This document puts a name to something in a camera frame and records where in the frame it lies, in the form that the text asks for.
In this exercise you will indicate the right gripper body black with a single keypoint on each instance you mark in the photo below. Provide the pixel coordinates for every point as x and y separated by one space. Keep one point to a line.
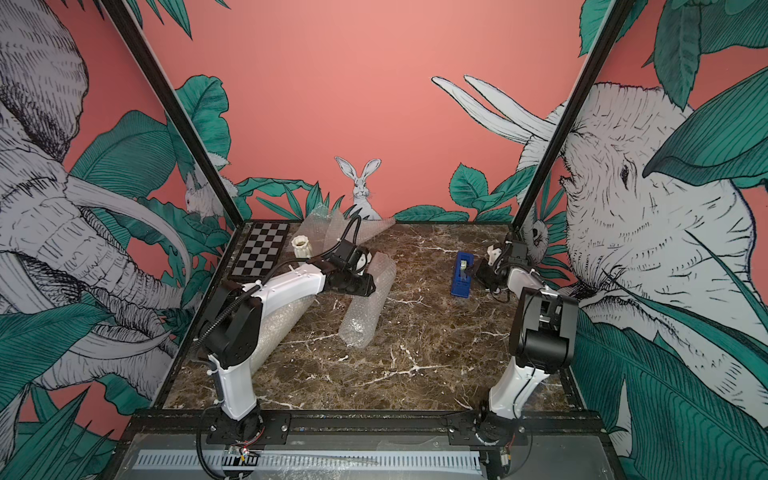
489 275

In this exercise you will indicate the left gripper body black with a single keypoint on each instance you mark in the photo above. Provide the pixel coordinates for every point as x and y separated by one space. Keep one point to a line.
357 285

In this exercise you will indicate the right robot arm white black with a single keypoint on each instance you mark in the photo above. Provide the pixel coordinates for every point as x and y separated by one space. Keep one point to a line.
542 336

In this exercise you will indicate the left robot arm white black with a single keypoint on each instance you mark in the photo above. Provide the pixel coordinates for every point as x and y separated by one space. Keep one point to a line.
232 338

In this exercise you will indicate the crumpled bubble wrap pile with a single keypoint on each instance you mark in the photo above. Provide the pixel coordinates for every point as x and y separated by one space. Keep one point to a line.
324 227

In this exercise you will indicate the blue tape dispenser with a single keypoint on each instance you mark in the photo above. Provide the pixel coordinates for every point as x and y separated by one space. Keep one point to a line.
461 279

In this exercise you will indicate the small white ribbed vase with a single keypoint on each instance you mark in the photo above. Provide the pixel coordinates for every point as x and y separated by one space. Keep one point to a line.
302 247

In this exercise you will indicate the black white chessboard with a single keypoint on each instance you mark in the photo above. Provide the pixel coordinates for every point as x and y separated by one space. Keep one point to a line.
260 252

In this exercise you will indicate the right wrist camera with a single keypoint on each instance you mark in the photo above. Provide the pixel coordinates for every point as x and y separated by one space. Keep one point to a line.
494 253

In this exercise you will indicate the black front mounting rail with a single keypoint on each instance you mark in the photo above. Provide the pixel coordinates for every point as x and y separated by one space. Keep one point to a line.
476 428

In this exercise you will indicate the white slotted cable duct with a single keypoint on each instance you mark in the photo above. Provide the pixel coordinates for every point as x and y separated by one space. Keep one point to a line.
430 461

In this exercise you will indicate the right black frame post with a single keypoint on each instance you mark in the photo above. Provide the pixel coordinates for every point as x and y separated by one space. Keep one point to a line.
610 28

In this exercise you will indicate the black frame post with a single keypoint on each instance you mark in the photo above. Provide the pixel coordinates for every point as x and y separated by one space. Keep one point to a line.
610 28
123 20

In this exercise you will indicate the left black frame post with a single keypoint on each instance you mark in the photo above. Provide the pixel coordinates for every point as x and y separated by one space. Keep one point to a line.
123 20

